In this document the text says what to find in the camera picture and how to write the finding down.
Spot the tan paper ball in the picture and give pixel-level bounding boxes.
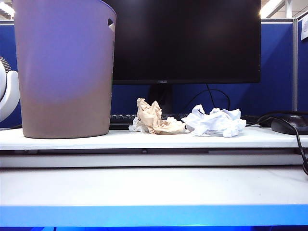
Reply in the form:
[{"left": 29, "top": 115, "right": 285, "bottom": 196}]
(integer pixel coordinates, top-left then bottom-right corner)
[{"left": 136, "top": 97, "right": 187, "bottom": 135}]

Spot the large white paper ball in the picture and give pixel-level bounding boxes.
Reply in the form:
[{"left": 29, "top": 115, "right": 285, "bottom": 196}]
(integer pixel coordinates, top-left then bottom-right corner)
[{"left": 204, "top": 108, "right": 247, "bottom": 138}]

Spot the black monitor stand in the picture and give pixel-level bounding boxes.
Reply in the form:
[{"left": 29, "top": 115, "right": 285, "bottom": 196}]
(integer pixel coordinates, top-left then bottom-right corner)
[{"left": 147, "top": 84, "right": 174, "bottom": 114}]

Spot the white desk riser board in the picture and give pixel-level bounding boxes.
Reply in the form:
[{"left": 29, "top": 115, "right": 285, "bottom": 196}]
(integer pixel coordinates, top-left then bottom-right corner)
[{"left": 0, "top": 124, "right": 308, "bottom": 150}]

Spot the black computer keyboard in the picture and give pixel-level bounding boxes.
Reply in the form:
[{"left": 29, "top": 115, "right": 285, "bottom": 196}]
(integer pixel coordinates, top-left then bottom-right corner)
[{"left": 109, "top": 113, "right": 193, "bottom": 130}]

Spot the black ASUS monitor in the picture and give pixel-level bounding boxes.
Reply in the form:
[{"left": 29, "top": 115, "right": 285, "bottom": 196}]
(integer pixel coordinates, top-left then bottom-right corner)
[{"left": 102, "top": 0, "right": 262, "bottom": 85}]

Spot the grey plastic waste bin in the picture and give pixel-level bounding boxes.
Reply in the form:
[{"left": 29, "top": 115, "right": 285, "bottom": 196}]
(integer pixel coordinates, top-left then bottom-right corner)
[{"left": 12, "top": 0, "right": 118, "bottom": 140}]

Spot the black computer mouse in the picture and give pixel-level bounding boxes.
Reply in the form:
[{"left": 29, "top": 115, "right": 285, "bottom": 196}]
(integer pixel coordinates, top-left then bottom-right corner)
[{"left": 271, "top": 115, "right": 308, "bottom": 135}]

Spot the white desk fan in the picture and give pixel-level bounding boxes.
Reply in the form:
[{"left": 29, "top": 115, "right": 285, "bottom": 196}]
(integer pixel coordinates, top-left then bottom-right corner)
[{"left": 0, "top": 56, "right": 20, "bottom": 123}]

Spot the white paper sign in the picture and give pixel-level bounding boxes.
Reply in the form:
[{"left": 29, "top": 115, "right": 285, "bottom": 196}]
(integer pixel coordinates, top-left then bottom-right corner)
[{"left": 300, "top": 19, "right": 308, "bottom": 41}]

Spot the thin black monitor cable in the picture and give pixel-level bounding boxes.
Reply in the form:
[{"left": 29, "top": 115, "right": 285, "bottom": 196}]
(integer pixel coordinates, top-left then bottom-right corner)
[{"left": 186, "top": 83, "right": 231, "bottom": 114}]

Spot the grey metal table rail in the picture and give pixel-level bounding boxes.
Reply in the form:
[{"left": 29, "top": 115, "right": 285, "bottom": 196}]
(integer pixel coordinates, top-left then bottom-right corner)
[{"left": 0, "top": 147, "right": 301, "bottom": 155}]

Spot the thin black keyboard cable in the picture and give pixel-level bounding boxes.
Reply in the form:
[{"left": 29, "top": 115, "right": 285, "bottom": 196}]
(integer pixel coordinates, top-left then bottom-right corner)
[{"left": 240, "top": 115, "right": 260, "bottom": 127}]

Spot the thick black cable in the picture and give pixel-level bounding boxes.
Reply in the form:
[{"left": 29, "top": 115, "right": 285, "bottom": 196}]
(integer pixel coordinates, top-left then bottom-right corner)
[{"left": 257, "top": 110, "right": 308, "bottom": 176}]

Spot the grey aluminium partition post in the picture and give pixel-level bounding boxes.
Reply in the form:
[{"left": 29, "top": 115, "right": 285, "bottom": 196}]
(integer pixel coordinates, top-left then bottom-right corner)
[{"left": 292, "top": 18, "right": 299, "bottom": 112}]

